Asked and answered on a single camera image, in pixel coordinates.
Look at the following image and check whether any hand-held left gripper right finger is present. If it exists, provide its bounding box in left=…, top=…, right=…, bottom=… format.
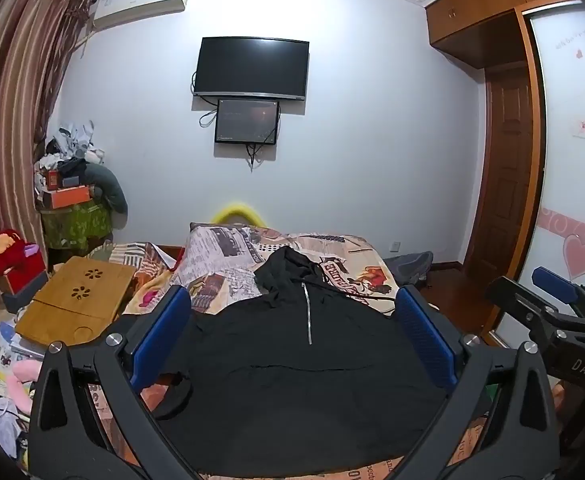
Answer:
left=387, top=284, right=560, bottom=480

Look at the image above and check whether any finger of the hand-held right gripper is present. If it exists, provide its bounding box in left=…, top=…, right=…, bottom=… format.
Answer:
left=531, top=266, right=582, bottom=306
left=485, top=276, right=585, bottom=343

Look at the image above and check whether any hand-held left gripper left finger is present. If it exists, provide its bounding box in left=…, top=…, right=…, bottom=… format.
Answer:
left=27, top=285, right=213, bottom=480

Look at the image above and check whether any black hoodie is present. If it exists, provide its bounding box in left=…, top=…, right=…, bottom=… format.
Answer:
left=145, top=246, right=455, bottom=478

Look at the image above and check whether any grey backpack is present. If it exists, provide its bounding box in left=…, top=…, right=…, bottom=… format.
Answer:
left=383, top=251, right=434, bottom=288

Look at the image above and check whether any bed with newspaper-print sheet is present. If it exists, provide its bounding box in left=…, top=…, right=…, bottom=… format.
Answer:
left=87, top=222, right=503, bottom=480

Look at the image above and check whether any heart print wardrobe door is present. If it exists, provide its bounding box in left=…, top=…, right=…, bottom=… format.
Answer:
left=517, top=0, right=585, bottom=306

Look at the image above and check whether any wooden lap desk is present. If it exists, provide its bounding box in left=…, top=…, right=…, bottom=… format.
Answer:
left=15, top=256, right=138, bottom=348

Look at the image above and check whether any brown wooden door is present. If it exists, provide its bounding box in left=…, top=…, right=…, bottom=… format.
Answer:
left=465, top=67, right=535, bottom=301

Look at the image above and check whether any green storage box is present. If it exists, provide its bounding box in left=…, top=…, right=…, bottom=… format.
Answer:
left=40, top=202, right=116, bottom=251

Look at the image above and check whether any dark grey box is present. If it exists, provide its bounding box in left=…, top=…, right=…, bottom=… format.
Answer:
left=1, top=269, right=50, bottom=313

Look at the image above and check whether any pink plush toy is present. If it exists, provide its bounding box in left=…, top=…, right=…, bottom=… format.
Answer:
left=6, top=360, right=44, bottom=407

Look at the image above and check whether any stack of magazines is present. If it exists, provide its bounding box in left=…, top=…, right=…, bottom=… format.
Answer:
left=0, top=320, right=48, bottom=391

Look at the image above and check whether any orange box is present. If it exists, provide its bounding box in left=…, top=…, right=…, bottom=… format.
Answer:
left=42, top=185, right=93, bottom=209

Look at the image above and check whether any red plush flower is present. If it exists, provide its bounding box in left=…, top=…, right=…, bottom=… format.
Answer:
left=0, top=229, right=39, bottom=276

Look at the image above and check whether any pile of papers and bags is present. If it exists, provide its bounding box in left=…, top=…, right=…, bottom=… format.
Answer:
left=35, top=120, right=108, bottom=191

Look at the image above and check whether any striped red curtain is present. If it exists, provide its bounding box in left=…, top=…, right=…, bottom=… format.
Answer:
left=0, top=0, right=96, bottom=311

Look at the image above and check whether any wooden overhead cabinet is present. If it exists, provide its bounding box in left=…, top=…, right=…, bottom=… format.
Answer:
left=425, top=0, right=580, bottom=68

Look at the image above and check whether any white air conditioner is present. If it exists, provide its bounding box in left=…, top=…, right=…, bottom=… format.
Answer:
left=91, top=0, right=192, bottom=31

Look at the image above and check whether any black cable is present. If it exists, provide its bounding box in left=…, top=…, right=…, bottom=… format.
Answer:
left=245, top=142, right=266, bottom=170

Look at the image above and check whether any small black wall monitor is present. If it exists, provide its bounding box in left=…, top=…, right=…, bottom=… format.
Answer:
left=215, top=98, right=280, bottom=145

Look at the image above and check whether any black wall television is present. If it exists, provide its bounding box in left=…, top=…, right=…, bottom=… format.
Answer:
left=193, top=36, right=309, bottom=102

